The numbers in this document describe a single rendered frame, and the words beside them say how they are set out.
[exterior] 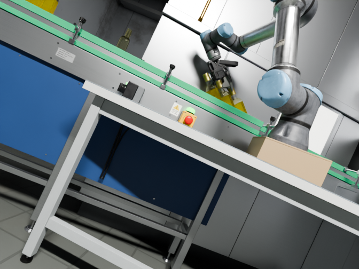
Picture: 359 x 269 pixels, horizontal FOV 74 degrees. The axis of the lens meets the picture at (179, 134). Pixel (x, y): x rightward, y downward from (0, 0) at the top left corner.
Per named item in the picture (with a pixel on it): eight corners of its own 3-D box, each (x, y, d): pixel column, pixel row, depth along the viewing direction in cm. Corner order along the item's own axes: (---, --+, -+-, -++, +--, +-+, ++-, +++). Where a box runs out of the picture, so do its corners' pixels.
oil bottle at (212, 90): (225, 117, 142) (212, 84, 140) (229, 117, 137) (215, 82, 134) (217, 121, 142) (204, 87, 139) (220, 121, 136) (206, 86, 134)
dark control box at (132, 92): (137, 106, 116) (145, 90, 116) (137, 105, 108) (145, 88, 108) (122, 99, 114) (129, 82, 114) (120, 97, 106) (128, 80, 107)
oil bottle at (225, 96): (237, 123, 144) (225, 90, 141) (241, 124, 138) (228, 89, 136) (229, 127, 143) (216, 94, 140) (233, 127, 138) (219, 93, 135)
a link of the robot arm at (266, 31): (329, 2, 100) (240, 42, 141) (317, -14, 95) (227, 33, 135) (327, 26, 98) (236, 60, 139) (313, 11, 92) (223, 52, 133)
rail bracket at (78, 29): (76, 47, 111) (88, 21, 112) (71, 42, 104) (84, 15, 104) (67, 43, 111) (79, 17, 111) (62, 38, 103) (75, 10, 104)
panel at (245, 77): (318, 157, 167) (338, 113, 168) (321, 158, 164) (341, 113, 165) (205, 101, 152) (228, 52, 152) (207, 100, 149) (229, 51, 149)
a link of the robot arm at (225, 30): (239, 29, 127) (224, 38, 136) (224, 17, 122) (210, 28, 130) (237, 41, 125) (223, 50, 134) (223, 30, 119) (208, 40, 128)
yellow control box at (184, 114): (187, 129, 120) (194, 116, 120) (190, 131, 113) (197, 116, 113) (175, 124, 119) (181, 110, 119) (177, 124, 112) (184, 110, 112)
